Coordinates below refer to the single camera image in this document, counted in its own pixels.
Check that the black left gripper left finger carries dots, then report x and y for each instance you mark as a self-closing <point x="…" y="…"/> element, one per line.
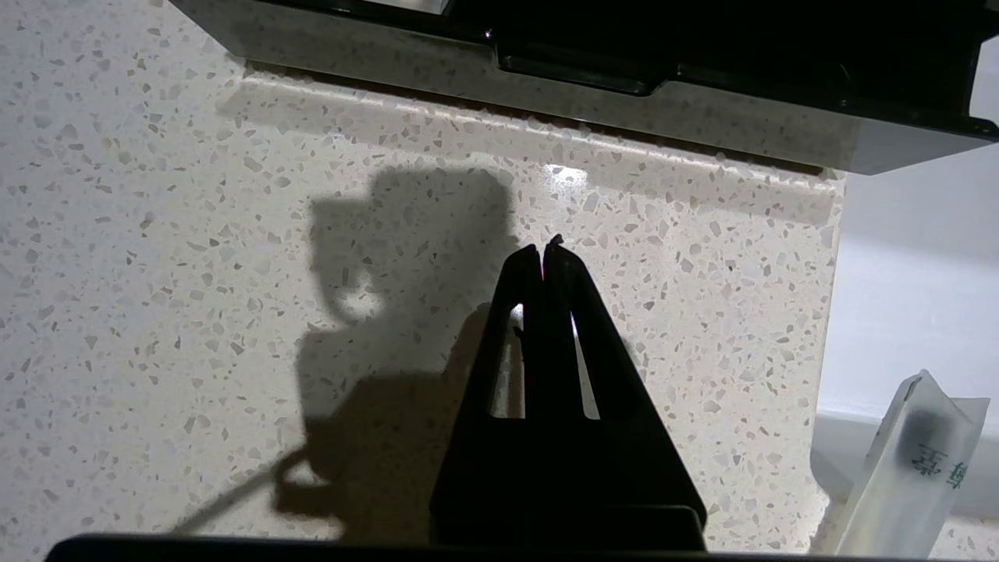
<point x="484" y="468"/>

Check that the black box with white top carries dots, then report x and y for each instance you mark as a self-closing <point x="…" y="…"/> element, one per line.
<point x="780" y="31"/>

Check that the glossy black box drawer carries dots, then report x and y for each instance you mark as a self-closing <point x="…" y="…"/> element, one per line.
<point x="390" y="55"/>

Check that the white ceramic sink basin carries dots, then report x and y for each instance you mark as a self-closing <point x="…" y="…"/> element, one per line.
<point x="913" y="273"/>

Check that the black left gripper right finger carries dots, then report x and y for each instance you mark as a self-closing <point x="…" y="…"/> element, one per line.
<point x="632" y="468"/>

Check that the translucent toothbrush packet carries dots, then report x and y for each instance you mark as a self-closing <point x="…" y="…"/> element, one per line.
<point x="913" y="476"/>

